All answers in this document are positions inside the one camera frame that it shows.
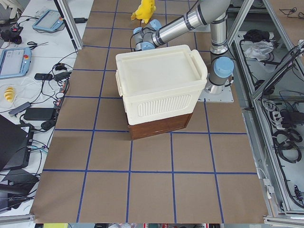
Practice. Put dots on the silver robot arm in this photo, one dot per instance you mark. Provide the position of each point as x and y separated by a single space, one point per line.
190 26

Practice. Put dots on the black laptop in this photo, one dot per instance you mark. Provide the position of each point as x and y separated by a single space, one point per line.
15 140

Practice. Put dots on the black power adapter brick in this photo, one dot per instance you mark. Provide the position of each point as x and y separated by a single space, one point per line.
39 114

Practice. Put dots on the near blue teach pendant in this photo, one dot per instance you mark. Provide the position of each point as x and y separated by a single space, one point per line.
15 62

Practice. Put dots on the far blue teach pendant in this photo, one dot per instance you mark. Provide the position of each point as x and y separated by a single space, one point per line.
49 22

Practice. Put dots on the black handled scissors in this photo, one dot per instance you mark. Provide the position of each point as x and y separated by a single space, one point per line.
32 45

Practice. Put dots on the blue teach pendant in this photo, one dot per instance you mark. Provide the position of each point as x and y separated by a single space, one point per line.
49 22
15 62

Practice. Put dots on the crumpled white cloth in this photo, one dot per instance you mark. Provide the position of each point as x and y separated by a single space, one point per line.
259 50

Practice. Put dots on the yellow plush dinosaur toy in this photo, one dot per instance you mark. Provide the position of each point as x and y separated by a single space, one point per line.
144 11

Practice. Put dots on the white plastic storage box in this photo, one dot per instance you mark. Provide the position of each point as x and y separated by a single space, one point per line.
151 105

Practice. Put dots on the yellow banana toy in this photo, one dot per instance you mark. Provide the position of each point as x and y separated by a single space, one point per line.
9 94

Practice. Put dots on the dark wooden drawer cabinet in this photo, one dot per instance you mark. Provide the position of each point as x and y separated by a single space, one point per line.
157 127

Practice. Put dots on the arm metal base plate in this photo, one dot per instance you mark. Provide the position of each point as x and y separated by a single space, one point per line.
216 94

